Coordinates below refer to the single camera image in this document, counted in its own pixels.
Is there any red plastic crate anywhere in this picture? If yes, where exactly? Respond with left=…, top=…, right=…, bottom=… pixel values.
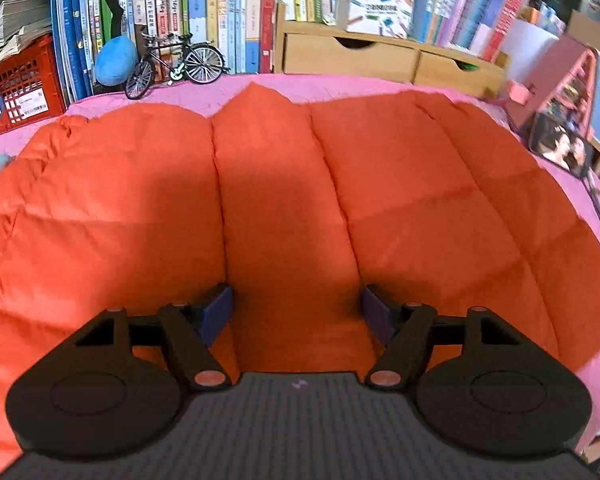
left=0, top=35, right=67, bottom=142

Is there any pink rabbit-print blanket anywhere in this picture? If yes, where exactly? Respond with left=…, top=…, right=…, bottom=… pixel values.
left=0, top=72, right=600, bottom=453

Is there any brown cardboard box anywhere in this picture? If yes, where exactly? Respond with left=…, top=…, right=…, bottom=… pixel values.
left=565, top=0, right=600, bottom=61

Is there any round blue plush ball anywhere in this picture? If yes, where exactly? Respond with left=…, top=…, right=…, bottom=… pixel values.
left=94, top=36, right=137, bottom=87

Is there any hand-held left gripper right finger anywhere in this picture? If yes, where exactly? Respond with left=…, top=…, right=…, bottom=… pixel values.
left=361, top=284, right=523, bottom=391

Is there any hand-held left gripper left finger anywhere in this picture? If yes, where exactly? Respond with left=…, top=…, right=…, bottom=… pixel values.
left=75, top=282, right=233, bottom=392

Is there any white card sheet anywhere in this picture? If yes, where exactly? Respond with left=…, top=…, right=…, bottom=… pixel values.
left=505, top=19, right=561, bottom=86

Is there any pink cardboard stand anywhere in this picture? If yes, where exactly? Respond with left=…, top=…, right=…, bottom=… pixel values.
left=505, top=35, right=600, bottom=143

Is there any wooden drawer organizer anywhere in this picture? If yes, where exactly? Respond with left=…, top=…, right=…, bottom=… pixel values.
left=275, top=2, right=508, bottom=101

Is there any black miniature bicycle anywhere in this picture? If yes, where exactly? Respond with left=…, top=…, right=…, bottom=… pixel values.
left=125, top=32, right=231, bottom=101

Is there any row of books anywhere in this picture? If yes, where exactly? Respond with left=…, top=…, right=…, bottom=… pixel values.
left=50, top=0, right=568, bottom=106

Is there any orange puffer jacket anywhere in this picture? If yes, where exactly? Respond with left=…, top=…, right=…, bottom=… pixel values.
left=0, top=82, right=600, bottom=466

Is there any smartphone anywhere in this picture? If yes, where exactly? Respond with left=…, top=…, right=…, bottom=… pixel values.
left=527, top=110, right=596, bottom=178

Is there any white printed box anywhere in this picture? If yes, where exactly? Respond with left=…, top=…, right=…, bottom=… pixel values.
left=336, top=0, right=415, bottom=38

